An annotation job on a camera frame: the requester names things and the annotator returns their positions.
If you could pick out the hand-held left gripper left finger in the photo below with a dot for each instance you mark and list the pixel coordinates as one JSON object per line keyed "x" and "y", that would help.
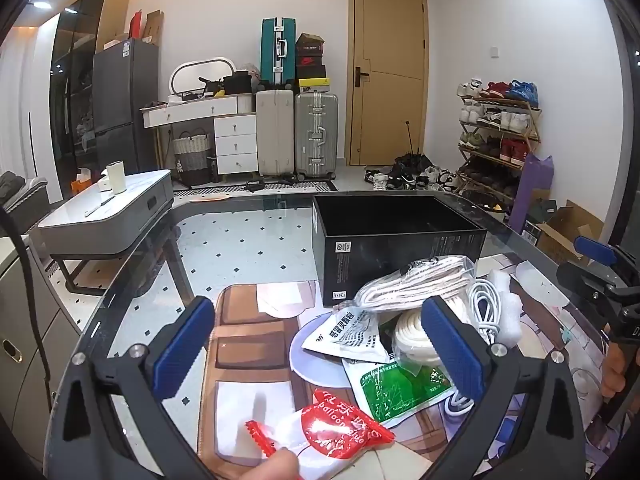
{"x": 182, "y": 355}

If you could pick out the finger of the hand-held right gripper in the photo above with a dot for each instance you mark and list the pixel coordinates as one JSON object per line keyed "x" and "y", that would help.
{"x": 595, "y": 251}
{"x": 582, "y": 282}

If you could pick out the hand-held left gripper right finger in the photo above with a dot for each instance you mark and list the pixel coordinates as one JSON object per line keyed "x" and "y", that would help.
{"x": 452, "y": 350}

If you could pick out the green medicine packet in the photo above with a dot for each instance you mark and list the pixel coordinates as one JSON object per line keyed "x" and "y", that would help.
{"x": 395, "y": 390}

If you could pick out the white foam sheet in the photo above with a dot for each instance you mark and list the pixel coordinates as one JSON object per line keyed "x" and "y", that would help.
{"x": 507, "y": 305}

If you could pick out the white medicine sachet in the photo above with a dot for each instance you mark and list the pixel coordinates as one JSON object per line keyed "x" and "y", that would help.
{"x": 350, "y": 335}

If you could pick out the black cardboard box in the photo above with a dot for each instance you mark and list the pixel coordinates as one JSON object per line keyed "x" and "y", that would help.
{"x": 350, "y": 255}

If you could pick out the red balloon packet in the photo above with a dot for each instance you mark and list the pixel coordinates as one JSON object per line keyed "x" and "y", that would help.
{"x": 330, "y": 425}

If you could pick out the person's right hand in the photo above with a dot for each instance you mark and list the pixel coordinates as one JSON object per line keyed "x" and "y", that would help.
{"x": 612, "y": 375}

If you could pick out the person's left hand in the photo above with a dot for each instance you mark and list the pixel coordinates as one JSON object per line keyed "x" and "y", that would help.
{"x": 277, "y": 465}

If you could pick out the open cardboard box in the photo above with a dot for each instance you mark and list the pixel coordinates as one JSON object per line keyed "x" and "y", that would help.
{"x": 570, "y": 235}

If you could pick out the dark green box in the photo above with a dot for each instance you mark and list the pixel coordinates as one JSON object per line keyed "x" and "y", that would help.
{"x": 544, "y": 207}

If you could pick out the printed desk mat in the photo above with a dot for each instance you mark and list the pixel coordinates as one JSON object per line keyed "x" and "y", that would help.
{"x": 250, "y": 340}

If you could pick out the purple yoga mat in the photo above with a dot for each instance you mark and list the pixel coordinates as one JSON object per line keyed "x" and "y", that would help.
{"x": 530, "y": 190}

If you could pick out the wooden shoe rack with shoes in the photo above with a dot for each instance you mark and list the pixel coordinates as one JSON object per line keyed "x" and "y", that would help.
{"x": 495, "y": 140}

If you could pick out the gray side cabinet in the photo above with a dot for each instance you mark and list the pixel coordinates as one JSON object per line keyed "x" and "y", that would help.
{"x": 30, "y": 340}

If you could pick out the white coffee table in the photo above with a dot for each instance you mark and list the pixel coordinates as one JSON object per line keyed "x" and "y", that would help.
{"x": 100, "y": 220}

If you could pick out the black pen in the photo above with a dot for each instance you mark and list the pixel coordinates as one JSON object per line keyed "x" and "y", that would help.
{"x": 100, "y": 205}

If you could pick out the pile of shoes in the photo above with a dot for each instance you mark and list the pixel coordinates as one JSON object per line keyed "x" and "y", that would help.
{"x": 405, "y": 172}

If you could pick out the black hand grip trainer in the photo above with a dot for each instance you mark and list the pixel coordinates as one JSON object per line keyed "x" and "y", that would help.
{"x": 255, "y": 185}

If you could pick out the pale green cup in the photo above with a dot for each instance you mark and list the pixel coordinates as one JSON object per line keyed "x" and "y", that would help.
{"x": 116, "y": 177}

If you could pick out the woven laundry basket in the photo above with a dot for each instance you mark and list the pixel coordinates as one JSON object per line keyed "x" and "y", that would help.
{"x": 191, "y": 160}

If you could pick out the orange tissue box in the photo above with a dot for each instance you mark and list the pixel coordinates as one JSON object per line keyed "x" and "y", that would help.
{"x": 80, "y": 185}

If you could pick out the black tripod stick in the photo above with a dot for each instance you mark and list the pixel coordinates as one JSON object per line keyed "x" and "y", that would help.
{"x": 412, "y": 137}

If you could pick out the white drawer unit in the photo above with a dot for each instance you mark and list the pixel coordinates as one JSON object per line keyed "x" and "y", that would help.
{"x": 236, "y": 145}

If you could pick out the gray sofa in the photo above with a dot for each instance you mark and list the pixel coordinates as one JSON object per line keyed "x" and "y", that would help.
{"x": 20, "y": 195}

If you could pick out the beige suitcase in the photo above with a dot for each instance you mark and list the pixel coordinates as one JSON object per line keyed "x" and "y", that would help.
{"x": 275, "y": 132}

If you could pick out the white dressing desk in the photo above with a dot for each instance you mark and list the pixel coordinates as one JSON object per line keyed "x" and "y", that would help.
{"x": 195, "y": 110}

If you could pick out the silver suitcase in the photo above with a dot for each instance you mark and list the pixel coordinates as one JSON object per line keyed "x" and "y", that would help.
{"x": 316, "y": 135}

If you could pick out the gray refrigerator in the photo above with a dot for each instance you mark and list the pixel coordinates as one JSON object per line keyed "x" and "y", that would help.
{"x": 122, "y": 105}

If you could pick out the black bag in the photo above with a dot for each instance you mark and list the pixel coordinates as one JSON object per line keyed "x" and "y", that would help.
{"x": 239, "y": 84}

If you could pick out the wooden door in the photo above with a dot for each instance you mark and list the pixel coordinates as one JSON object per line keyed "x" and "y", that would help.
{"x": 387, "y": 60}

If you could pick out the oval mirror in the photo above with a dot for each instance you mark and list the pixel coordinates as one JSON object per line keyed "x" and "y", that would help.
{"x": 200, "y": 72}

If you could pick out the black glass wardrobe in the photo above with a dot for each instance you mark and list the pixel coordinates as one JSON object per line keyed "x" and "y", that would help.
{"x": 75, "y": 85}

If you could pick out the yellow and black shoebox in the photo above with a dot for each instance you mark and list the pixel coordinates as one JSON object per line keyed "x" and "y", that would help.
{"x": 314, "y": 86}

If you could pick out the plain black shoebox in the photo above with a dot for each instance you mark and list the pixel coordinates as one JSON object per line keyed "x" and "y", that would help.
{"x": 311, "y": 72}

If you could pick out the teal suitcase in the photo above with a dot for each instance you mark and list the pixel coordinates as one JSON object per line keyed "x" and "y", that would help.
{"x": 277, "y": 50}

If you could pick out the flat cardboard carton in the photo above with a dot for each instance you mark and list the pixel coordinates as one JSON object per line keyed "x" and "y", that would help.
{"x": 154, "y": 27}

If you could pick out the red paper bag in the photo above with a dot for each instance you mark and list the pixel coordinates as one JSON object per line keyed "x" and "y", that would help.
{"x": 135, "y": 25}

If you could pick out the open brown shoebox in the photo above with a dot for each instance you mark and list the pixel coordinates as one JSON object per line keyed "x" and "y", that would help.
{"x": 310, "y": 39}

